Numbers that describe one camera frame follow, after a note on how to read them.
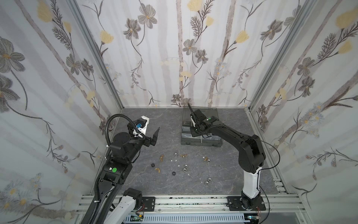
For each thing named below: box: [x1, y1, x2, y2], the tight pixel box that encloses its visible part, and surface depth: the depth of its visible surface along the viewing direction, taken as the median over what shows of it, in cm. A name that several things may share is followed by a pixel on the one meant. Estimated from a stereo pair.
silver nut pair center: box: [182, 163, 189, 173], surface depth 88 cm
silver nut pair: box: [204, 177, 213, 186], surface depth 83 cm
